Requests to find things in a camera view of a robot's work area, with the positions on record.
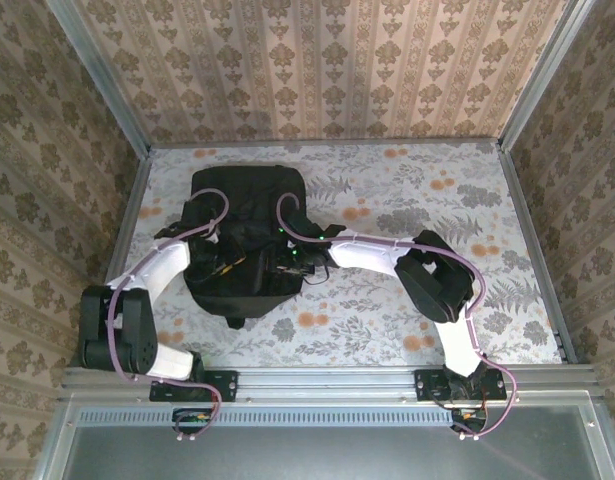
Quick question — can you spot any black fabric backpack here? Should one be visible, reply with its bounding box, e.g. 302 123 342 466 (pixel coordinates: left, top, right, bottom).
182 164 309 330

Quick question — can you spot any floral patterned table cover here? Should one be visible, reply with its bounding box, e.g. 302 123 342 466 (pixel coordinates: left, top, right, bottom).
99 142 563 369

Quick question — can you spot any grey metal panel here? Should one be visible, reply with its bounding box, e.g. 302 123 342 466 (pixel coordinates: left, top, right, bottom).
36 394 615 480

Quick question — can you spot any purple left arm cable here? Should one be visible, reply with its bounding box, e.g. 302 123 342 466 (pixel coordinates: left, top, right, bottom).
106 187 231 444

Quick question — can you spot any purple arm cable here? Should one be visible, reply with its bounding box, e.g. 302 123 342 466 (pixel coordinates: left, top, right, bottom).
106 187 231 444
274 192 519 442

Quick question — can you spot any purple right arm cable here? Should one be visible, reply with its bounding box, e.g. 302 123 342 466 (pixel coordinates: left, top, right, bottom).
274 192 519 442

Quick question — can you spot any aluminium table side rail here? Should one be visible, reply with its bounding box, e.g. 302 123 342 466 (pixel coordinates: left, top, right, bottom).
496 144 584 367
79 147 154 371

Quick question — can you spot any aluminium table front rail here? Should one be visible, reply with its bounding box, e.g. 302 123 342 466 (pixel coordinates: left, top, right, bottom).
61 366 599 402

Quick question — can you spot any grey slotted cable duct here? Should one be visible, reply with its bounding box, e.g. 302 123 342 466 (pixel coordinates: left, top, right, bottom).
76 407 457 428

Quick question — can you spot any small connector board with wires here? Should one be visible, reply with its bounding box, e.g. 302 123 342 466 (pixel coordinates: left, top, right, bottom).
449 405 488 434
171 407 213 436

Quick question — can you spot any aluminium frame post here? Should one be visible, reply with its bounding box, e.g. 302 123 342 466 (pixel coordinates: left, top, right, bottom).
495 0 597 151
42 0 153 159

